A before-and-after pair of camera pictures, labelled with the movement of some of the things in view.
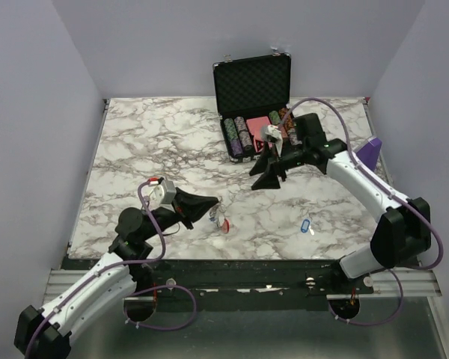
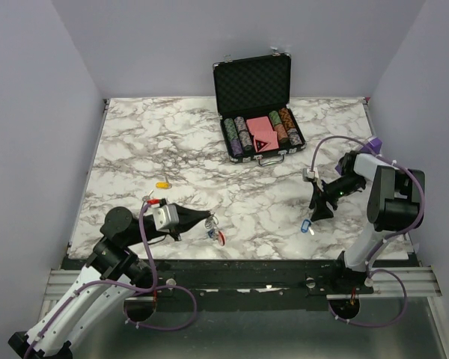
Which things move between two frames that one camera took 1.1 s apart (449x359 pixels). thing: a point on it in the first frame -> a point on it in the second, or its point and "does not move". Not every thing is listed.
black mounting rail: x=249 y=285 does not move
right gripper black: x=269 y=180 -> x=321 y=210
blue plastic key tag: x=305 y=225 does not move
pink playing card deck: x=255 y=125 does not move
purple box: x=370 y=152 does not move
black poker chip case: x=253 y=93 does not move
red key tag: x=225 y=226 -> x=221 y=238
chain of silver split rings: x=218 y=209 -> x=212 y=221
